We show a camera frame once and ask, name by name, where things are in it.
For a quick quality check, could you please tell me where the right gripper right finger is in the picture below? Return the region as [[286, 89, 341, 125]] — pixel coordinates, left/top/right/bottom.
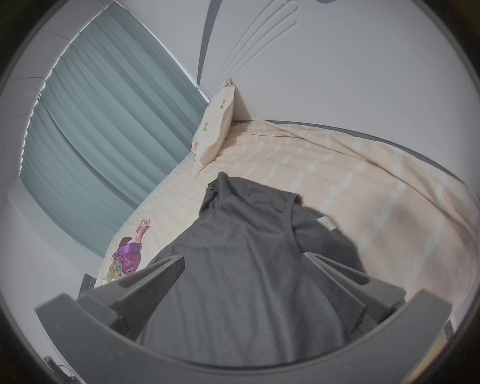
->
[[303, 252, 408, 332]]

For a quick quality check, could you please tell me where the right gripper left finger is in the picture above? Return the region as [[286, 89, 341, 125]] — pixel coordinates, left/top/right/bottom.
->
[[77, 255, 187, 341]]

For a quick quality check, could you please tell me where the black garment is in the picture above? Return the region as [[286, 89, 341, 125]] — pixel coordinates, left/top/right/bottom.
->
[[137, 172, 370, 370]]

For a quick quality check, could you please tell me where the bed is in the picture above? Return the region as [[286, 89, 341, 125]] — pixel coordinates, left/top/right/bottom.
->
[[94, 0, 480, 331]]

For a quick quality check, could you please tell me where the white printed pyjama garment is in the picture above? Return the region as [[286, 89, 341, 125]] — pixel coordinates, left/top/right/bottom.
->
[[97, 255, 125, 283]]

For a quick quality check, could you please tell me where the purple satin garment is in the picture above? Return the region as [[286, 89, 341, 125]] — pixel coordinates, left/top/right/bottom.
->
[[112, 235, 145, 277]]

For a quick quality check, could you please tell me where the pink garment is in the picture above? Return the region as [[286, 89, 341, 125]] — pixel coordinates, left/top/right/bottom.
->
[[135, 218, 152, 241]]

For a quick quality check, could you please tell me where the blue-green curtain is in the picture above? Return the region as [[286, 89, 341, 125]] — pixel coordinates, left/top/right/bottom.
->
[[19, 5, 211, 259]]

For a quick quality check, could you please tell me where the white printed pillow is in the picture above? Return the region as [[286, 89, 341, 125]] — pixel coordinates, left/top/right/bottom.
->
[[191, 80, 236, 175]]

